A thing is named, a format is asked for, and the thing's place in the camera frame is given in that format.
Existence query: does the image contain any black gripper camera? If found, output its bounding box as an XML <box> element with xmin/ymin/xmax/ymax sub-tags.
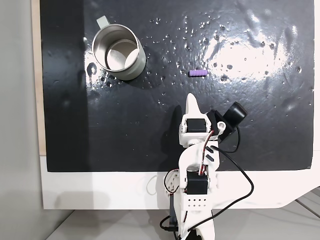
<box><xmin>206</xmin><ymin>100</ymin><xmax>249</xmax><ymax>144</ymax></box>

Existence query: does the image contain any stainless steel mug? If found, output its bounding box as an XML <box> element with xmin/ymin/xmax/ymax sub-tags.
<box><xmin>91</xmin><ymin>15</ymin><xmax>147</xmax><ymax>82</ymax></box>

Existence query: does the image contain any thin white cord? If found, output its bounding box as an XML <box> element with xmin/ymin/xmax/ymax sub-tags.
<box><xmin>145</xmin><ymin>174</ymin><xmax>165</xmax><ymax>197</ymax></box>

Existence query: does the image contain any light wooden board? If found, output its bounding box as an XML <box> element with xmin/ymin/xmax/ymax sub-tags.
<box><xmin>30</xmin><ymin>0</ymin><xmax>49</xmax><ymax>158</ymax></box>

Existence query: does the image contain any black glossy table mat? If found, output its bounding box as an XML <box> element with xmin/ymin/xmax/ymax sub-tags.
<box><xmin>39</xmin><ymin>0</ymin><xmax>315</xmax><ymax>173</ymax></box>

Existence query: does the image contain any purple ribbed pen grip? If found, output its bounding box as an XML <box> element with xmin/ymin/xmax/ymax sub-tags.
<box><xmin>188</xmin><ymin>69</ymin><xmax>209</xmax><ymax>78</ymax></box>

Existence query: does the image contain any red servo wire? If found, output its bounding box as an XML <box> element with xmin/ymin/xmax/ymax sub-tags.
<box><xmin>198</xmin><ymin>129</ymin><xmax>217</xmax><ymax>177</ymax></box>

